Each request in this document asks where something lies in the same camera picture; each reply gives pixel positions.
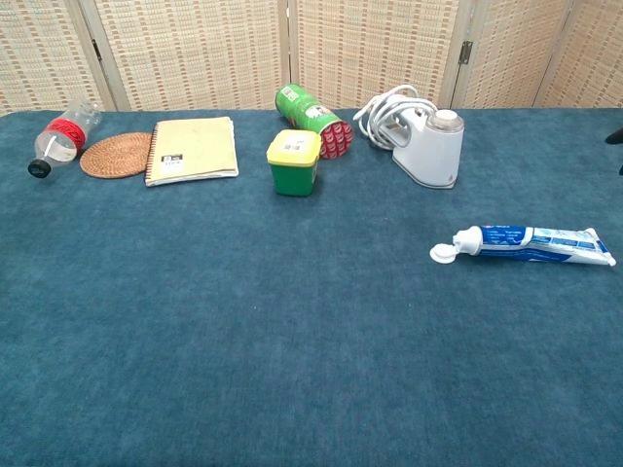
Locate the yellow small box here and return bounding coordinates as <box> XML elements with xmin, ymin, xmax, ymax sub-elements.
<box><xmin>266</xmin><ymin>128</ymin><xmax>323</xmax><ymax>198</ymax></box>

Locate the blue table cloth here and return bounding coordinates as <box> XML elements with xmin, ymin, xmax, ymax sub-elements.
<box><xmin>0</xmin><ymin>106</ymin><xmax>623</xmax><ymax>467</ymax></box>

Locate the round woven rattan coaster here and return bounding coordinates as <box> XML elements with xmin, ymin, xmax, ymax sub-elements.
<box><xmin>79</xmin><ymin>131</ymin><xmax>155</xmax><ymax>180</ymax></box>

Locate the clear bottle with red label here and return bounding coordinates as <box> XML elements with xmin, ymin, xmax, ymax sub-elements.
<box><xmin>26</xmin><ymin>100</ymin><xmax>102</xmax><ymax>180</ymax></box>

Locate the white coiled power cable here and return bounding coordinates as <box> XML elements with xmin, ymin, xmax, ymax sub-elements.
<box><xmin>352</xmin><ymin>85</ymin><xmax>442</xmax><ymax>150</ymax></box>

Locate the woven bamboo folding screen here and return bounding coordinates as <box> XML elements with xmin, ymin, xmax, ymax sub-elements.
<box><xmin>0</xmin><ymin>0</ymin><xmax>623</xmax><ymax>118</ymax></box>

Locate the tan spiral notebook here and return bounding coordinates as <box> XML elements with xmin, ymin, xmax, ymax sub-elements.
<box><xmin>144</xmin><ymin>116</ymin><xmax>240</xmax><ymax>188</ymax></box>

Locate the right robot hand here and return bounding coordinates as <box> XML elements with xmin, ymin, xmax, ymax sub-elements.
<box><xmin>605</xmin><ymin>126</ymin><xmax>623</xmax><ymax>175</ymax></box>

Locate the white handheld garment steamer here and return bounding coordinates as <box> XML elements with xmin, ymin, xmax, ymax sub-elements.
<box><xmin>377</xmin><ymin>107</ymin><xmax>466</xmax><ymax>190</ymax></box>

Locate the blue white tube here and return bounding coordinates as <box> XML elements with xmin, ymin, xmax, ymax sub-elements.
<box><xmin>429</xmin><ymin>225</ymin><xmax>617</xmax><ymax>268</ymax></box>

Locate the green cylindrical chips can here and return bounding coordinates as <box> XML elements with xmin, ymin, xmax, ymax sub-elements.
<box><xmin>275</xmin><ymin>83</ymin><xmax>355</xmax><ymax>161</ymax></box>

